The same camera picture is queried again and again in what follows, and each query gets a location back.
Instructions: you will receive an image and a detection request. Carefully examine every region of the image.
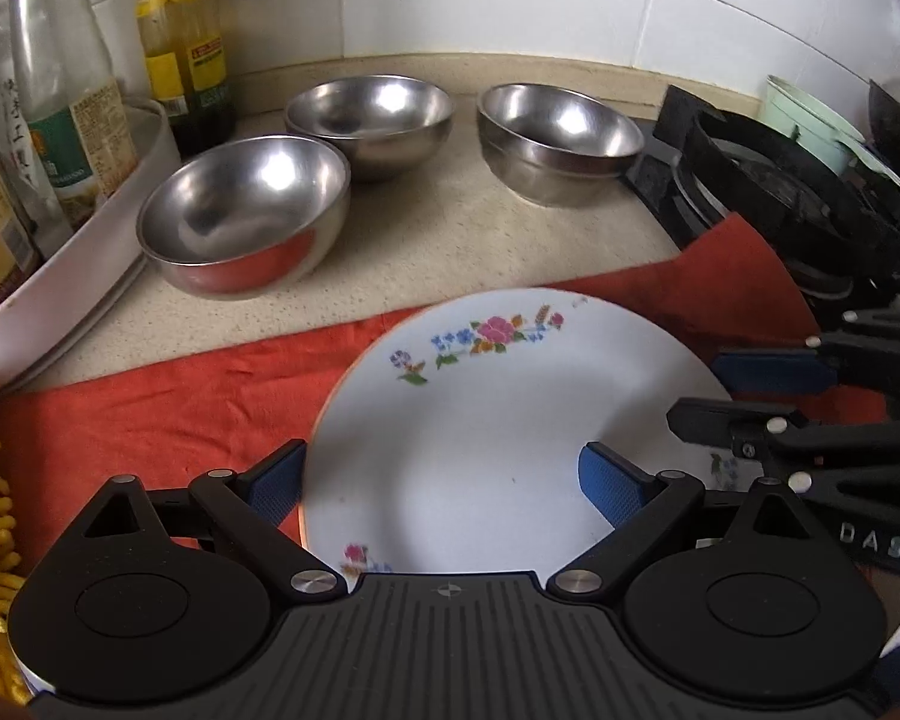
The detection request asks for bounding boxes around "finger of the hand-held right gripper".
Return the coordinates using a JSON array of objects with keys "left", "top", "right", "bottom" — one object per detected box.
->
[
  {"left": 716, "top": 309, "right": 900, "bottom": 397},
  {"left": 666, "top": 397, "right": 900, "bottom": 479}
]

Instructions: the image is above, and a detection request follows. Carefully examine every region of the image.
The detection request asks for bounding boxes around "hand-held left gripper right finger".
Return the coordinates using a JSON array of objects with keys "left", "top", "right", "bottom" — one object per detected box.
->
[{"left": 546, "top": 442, "right": 820, "bottom": 602}]

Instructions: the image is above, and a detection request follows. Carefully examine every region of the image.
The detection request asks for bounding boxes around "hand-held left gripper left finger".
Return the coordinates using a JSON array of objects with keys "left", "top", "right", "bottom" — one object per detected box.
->
[{"left": 82, "top": 439, "right": 347, "bottom": 608}]

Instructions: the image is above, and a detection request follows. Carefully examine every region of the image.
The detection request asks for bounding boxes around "small orange-rimmed floral plate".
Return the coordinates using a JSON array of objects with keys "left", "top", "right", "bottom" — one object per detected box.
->
[{"left": 300, "top": 289, "right": 743, "bottom": 593}]

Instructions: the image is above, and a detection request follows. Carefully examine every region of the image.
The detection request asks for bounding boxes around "medium white pink-flower plate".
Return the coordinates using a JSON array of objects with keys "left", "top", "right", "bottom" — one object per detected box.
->
[{"left": 13, "top": 651, "right": 55, "bottom": 700}]

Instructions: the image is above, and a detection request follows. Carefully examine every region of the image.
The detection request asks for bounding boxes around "red cloth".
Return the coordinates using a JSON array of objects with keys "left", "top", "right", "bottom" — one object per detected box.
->
[{"left": 0, "top": 214, "right": 893, "bottom": 550}]

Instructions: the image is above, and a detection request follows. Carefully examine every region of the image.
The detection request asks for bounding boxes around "black gas stove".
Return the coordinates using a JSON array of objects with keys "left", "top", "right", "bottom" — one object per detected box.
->
[{"left": 622, "top": 82, "right": 900, "bottom": 361}]

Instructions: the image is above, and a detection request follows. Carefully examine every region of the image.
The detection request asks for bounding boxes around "pale green plastic cup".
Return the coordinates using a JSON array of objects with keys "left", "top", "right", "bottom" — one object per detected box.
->
[{"left": 765, "top": 75, "right": 900, "bottom": 182}]

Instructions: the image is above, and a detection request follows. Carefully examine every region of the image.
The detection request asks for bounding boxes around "stainless steel bowl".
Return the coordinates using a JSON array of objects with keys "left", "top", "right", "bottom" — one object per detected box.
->
[
  {"left": 283, "top": 75, "right": 455, "bottom": 182},
  {"left": 476, "top": 82, "right": 646, "bottom": 181},
  {"left": 136, "top": 135, "right": 352, "bottom": 302}
]

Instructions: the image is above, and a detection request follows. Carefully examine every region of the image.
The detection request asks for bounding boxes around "white rectangular tray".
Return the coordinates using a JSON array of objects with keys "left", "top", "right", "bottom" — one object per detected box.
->
[{"left": 0, "top": 94, "right": 185, "bottom": 400}]

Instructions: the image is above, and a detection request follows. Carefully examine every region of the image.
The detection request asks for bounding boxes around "yellow-green label sauce bottle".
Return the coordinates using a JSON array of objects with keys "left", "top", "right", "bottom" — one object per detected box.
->
[{"left": 135, "top": 0, "right": 238, "bottom": 160}]

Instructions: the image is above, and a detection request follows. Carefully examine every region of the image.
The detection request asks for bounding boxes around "clear bottle green label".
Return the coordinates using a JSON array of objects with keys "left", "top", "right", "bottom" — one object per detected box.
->
[{"left": 7, "top": 0, "right": 140, "bottom": 224}]

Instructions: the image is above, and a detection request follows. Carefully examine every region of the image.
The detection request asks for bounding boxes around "clear jar with handwritten label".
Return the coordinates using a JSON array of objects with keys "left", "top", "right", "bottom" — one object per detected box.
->
[{"left": 0, "top": 0, "right": 74, "bottom": 263}]

